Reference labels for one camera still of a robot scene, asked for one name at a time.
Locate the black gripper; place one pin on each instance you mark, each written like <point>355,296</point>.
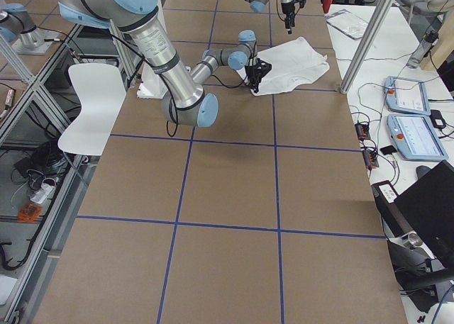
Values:
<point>286,7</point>
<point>252,74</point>

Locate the white printed t-shirt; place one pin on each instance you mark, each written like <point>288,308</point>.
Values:
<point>293,63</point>

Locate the white foil-edged package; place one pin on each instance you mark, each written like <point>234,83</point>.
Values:
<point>348,23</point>

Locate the black orange adapter box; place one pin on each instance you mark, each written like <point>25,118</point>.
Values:
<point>362,131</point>

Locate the upper blue teach pendant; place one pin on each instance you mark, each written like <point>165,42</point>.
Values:
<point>405,95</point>

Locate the blue teach pendant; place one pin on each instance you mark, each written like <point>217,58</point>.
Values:
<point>405,95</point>
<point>415,138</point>

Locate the white plastic chair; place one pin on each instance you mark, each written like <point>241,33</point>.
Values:
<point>101,92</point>

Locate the lower blue teach pendant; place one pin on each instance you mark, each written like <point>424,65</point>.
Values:
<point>415,138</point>

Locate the black laptop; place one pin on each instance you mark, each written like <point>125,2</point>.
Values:
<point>426,207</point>

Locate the orange box on floor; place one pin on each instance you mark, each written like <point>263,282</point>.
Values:
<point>29,212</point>

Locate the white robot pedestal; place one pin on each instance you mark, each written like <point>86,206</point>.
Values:
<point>150,83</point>

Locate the aluminium frame post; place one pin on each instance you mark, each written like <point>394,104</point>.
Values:
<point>372,29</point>

